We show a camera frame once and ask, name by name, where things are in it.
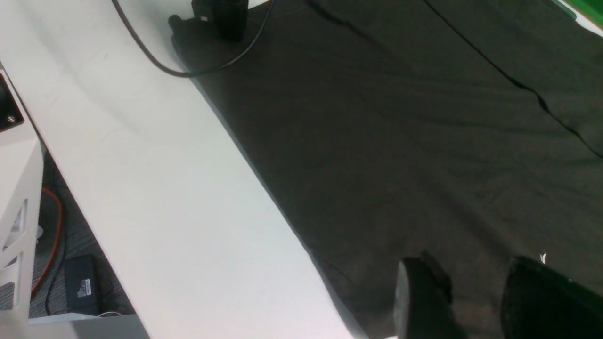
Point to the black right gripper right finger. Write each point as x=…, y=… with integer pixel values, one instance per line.
x=540, y=303

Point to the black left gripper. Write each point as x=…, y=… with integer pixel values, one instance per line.
x=213, y=19

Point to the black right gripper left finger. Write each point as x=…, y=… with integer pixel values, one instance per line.
x=423, y=301

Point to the dark gray long-sleeved shirt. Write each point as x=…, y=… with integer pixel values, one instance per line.
x=468, y=129

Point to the black power adapter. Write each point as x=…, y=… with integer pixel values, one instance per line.
x=82, y=288

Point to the green backdrop cloth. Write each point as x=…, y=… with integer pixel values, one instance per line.
x=586, y=13

